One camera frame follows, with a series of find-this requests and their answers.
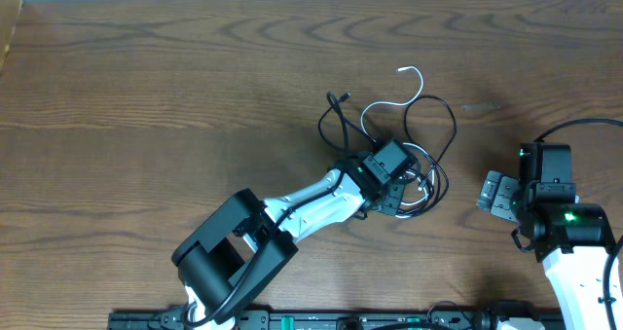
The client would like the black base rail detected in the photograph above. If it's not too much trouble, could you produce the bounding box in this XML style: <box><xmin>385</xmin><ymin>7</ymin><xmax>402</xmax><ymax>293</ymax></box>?
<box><xmin>106</xmin><ymin>300</ymin><xmax>566</xmax><ymax>330</ymax></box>

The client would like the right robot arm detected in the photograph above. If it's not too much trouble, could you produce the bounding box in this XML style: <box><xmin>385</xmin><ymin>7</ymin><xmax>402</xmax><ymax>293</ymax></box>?
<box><xmin>477</xmin><ymin>142</ymin><xmax>622</xmax><ymax>329</ymax></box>

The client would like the white usb cable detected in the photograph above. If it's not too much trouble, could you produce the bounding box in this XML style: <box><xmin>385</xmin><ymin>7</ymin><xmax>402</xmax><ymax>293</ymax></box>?
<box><xmin>360</xmin><ymin>65</ymin><xmax>434</xmax><ymax>219</ymax></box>

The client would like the brown cardboard panel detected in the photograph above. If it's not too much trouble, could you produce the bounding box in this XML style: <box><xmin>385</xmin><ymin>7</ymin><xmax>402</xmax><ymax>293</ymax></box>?
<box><xmin>0</xmin><ymin>0</ymin><xmax>23</xmax><ymax>67</ymax></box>

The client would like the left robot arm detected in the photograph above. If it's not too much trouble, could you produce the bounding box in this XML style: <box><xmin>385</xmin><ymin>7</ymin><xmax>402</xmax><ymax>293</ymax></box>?
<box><xmin>171</xmin><ymin>155</ymin><xmax>416</xmax><ymax>329</ymax></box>

